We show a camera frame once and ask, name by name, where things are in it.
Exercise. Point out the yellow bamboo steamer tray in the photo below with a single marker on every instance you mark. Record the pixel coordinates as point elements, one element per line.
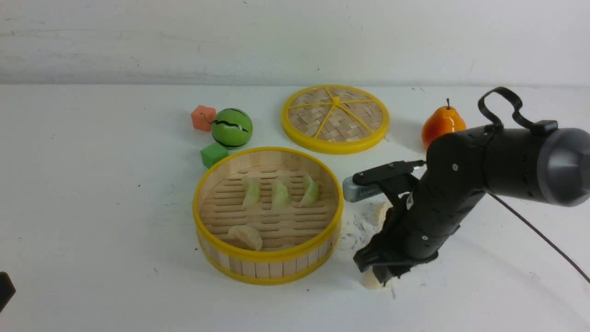
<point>296,241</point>

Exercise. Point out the white dumpling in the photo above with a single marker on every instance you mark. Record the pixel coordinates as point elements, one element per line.
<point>247,235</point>
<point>370,282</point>
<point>380,214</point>

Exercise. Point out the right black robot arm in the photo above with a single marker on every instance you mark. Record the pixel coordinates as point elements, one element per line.
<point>552,168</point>

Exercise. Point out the yellow woven steamer lid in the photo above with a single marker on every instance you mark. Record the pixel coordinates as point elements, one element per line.
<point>335,119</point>

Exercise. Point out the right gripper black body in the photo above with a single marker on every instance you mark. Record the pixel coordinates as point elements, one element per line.
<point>414,232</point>

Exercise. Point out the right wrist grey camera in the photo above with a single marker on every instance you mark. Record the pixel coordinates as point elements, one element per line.
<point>353,192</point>

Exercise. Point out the green toy watermelon ball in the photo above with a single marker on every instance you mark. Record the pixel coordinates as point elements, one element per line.
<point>232,128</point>

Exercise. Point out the orange foam cube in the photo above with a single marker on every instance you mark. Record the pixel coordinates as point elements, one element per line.
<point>202,118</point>

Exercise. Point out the green foam cube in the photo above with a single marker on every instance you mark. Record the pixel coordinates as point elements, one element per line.
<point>212,154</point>

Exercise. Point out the orange toy pear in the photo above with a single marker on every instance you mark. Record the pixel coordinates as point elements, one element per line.
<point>443,121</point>

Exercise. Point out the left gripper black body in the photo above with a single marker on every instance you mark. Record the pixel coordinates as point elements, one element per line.
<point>7,290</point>

